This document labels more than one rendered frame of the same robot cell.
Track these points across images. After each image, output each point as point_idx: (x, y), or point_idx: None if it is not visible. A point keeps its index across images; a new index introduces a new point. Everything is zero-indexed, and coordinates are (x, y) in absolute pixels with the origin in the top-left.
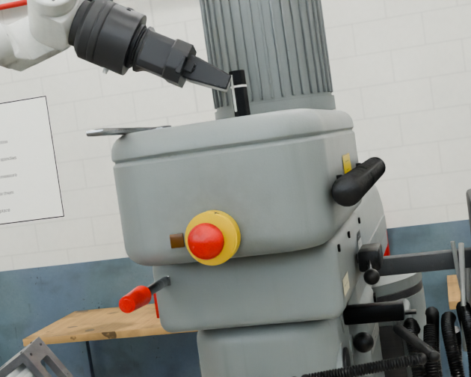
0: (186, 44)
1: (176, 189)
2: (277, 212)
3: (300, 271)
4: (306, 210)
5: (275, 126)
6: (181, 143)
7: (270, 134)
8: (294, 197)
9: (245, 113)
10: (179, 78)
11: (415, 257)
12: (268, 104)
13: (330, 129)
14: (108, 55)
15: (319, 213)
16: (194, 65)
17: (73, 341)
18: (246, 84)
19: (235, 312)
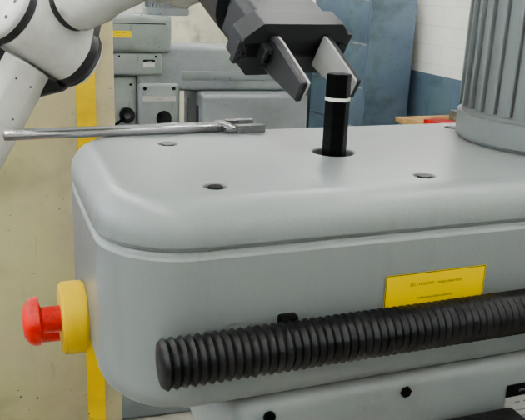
0: (255, 22)
1: (77, 235)
2: (98, 334)
3: (219, 412)
4: (122, 356)
5: (101, 217)
6: (77, 182)
7: (96, 225)
8: (110, 328)
9: (329, 143)
10: (248, 69)
11: None
12: (483, 122)
13: (292, 239)
14: (208, 13)
15: (143, 369)
16: (266, 54)
17: None
18: (345, 99)
19: None
